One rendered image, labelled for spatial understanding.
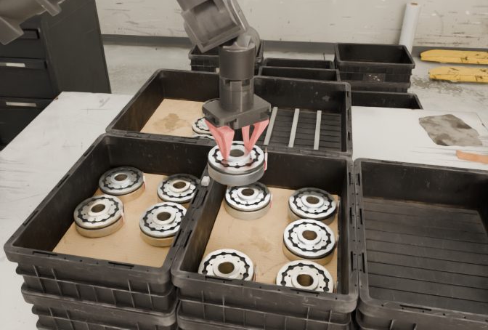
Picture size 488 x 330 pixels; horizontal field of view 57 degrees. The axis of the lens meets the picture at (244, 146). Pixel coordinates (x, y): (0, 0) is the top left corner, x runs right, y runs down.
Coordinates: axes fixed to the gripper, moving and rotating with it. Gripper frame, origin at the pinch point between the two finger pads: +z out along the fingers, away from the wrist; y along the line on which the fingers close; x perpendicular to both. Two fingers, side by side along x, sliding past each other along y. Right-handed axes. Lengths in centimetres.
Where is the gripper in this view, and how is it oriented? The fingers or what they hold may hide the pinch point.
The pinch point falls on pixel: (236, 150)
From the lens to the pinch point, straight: 80.4
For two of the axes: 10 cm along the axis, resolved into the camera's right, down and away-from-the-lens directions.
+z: -0.1, 8.6, 5.1
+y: -8.3, 2.8, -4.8
